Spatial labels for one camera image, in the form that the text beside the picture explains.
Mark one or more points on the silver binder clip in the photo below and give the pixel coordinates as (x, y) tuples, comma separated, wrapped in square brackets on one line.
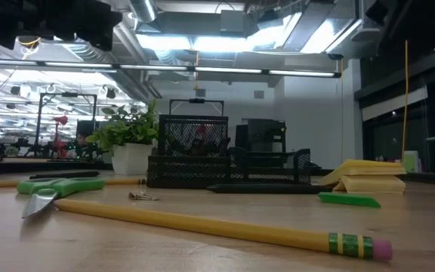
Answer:
[(142, 196)]

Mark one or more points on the person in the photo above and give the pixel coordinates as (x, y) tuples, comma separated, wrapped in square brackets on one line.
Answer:
[(82, 140)]

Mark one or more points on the green plant in white pot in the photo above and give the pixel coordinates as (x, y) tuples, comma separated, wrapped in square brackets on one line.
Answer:
[(130, 158)]

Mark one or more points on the long ceiling strip light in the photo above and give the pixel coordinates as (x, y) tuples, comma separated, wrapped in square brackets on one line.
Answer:
[(225, 70)]

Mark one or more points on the black cabinet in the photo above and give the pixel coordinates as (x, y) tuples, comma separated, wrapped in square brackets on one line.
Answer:
[(264, 132)]

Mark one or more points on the green eraser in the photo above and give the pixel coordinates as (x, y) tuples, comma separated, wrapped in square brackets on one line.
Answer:
[(347, 199)]

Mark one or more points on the black mesh desk organizer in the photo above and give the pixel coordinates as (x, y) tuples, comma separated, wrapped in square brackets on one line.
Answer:
[(187, 172)]

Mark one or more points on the yellow sticky note pad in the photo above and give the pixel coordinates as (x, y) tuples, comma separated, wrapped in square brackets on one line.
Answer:
[(376, 184), (364, 167)]

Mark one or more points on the red machine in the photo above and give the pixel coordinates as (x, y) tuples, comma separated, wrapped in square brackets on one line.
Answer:
[(60, 124)]

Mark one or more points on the black gantry frame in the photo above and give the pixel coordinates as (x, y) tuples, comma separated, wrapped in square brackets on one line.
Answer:
[(196, 101), (42, 113)]

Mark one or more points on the black aluminium table frame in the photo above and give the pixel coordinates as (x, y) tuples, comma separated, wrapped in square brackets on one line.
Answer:
[(51, 166)]

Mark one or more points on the light green box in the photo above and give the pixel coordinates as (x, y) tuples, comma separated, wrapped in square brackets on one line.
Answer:
[(411, 161)]

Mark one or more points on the black pen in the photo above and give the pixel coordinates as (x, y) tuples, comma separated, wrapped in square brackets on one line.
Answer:
[(66, 174)]

